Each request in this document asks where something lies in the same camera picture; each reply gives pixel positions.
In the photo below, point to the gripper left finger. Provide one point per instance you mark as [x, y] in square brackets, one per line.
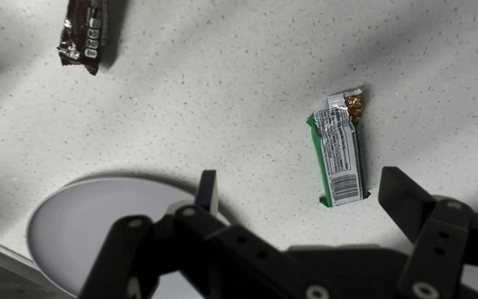
[206, 245]

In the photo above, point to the brown candy bar wrapper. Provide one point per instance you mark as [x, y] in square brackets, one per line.
[83, 33]

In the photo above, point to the white round plate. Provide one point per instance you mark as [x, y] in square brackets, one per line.
[73, 232]

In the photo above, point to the green snack bar wrapper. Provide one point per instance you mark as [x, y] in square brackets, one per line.
[338, 149]

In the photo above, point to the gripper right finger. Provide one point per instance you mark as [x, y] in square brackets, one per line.
[434, 224]

